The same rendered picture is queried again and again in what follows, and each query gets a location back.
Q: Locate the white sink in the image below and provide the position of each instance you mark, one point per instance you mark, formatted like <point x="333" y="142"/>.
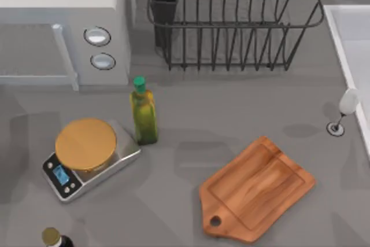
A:
<point x="351" y="56"/>

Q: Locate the green oil bottle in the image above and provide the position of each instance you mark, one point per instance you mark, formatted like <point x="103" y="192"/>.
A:
<point x="143" y="117"/>

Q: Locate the pale microwave oven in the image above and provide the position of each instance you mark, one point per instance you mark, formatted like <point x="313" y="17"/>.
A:
<point x="57" y="44"/>

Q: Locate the wooden cutting board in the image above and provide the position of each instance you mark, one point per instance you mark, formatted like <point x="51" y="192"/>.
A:
<point x="257" y="189"/>

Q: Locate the black cutlery holder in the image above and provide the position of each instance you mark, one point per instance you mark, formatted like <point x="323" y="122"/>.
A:
<point x="163" y="4"/>

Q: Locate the dark bottle with gold cap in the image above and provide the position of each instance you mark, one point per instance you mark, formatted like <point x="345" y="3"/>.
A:
<point x="56" y="239"/>

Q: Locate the tall tap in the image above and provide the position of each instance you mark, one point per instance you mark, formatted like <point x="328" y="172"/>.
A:
<point x="345" y="108"/>

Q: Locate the silver kitchen scale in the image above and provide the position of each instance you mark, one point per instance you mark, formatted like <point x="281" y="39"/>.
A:
<point x="86" y="157"/>

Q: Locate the round microwave knob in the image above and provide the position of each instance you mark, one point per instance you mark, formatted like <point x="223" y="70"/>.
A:
<point x="103" y="61"/>
<point x="97" y="36"/>

